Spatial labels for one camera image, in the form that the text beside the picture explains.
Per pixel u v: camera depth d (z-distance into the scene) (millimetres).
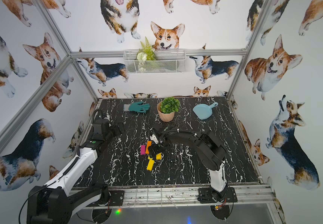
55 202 387
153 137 838
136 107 1144
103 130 638
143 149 909
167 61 923
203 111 1135
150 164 843
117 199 733
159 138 665
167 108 951
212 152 509
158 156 859
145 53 818
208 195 732
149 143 946
